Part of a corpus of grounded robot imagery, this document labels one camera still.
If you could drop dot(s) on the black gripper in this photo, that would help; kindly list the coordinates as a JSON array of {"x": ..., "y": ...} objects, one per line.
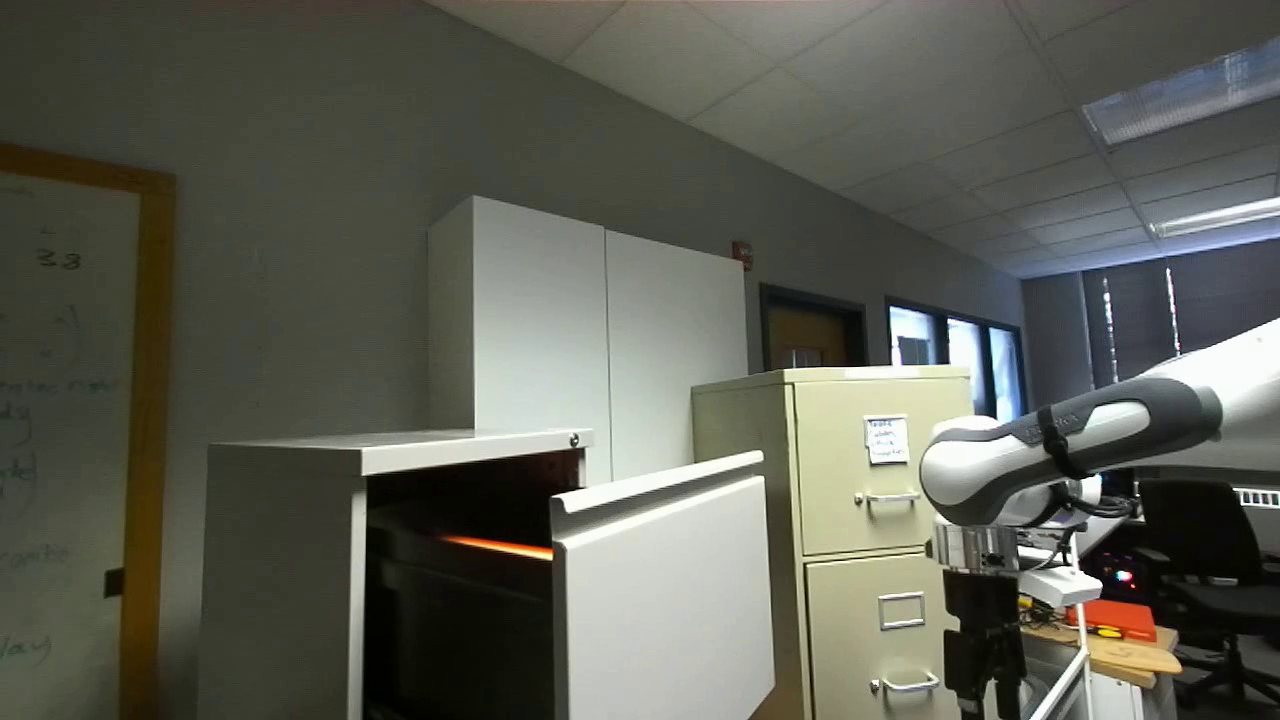
[{"x": 982, "y": 649}]

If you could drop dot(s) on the white top drawer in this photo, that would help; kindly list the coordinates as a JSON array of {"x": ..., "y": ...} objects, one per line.
[{"x": 663, "y": 593}]

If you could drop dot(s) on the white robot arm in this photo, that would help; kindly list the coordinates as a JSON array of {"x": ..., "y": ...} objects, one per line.
[{"x": 1201, "y": 411}]

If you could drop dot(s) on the beige metal filing cabinet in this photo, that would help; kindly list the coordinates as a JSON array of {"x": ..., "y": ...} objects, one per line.
[{"x": 856, "y": 602}]

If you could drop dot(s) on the white label on cabinet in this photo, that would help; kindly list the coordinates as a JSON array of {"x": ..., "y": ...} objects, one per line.
[{"x": 886, "y": 441}]

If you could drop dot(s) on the white small cabinet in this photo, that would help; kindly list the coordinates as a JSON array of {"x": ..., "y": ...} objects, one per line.
[{"x": 287, "y": 561}]

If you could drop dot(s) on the black office chair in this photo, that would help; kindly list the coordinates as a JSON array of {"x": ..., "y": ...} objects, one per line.
[{"x": 1212, "y": 580}]

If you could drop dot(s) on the wooden door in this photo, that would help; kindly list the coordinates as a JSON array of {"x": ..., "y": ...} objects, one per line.
[{"x": 810, "y": 328}]

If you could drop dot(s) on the ceiling light panel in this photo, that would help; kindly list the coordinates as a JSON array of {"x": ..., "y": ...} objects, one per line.
[{"x": 1186, "y": 97}]

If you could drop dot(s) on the wood framed whiteboard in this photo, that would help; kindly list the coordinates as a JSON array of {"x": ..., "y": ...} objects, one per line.
[{"x": 86, "y": 303}]

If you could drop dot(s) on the white tall wall cabinet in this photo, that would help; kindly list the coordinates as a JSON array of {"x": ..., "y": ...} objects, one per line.
[{"x": 548, "y": 320}]

